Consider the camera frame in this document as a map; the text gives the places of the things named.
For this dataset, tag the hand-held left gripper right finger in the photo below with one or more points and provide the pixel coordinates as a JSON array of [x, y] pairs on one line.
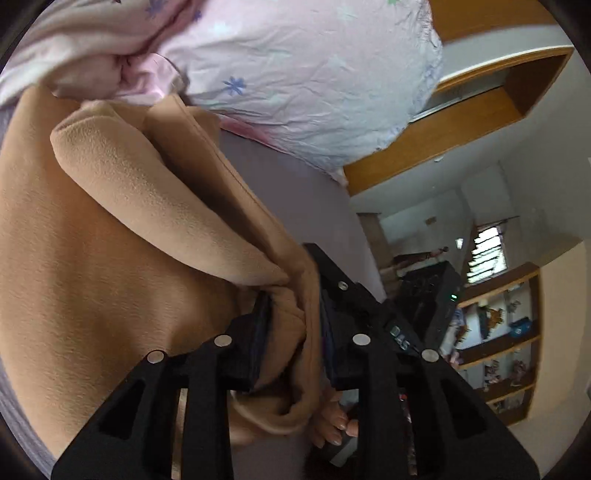
[[330, 344]]

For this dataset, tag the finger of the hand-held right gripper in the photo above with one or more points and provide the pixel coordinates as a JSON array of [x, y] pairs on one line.
[[342, 295]]

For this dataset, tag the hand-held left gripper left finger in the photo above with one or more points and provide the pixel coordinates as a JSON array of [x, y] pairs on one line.
[[259, 334]]

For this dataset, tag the tan fleece garment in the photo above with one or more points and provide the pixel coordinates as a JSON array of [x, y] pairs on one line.
[[115, 258]]

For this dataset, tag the person's right hand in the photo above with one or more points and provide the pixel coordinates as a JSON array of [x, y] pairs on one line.
[[333, 422]]

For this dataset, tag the window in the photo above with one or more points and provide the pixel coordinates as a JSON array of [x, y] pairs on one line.
[[488, 251]]

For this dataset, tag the wooden shelf unit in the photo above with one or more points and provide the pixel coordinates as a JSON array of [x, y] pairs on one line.
[[503, 341]]

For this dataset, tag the wooden headboard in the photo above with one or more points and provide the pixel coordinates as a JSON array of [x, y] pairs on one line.
[[461, 129]]

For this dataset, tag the white floral pillow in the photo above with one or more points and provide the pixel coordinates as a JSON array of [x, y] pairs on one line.
[[304, 78]]

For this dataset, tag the pink striped blanket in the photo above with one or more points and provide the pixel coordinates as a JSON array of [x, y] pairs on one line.
[[78, 41]]

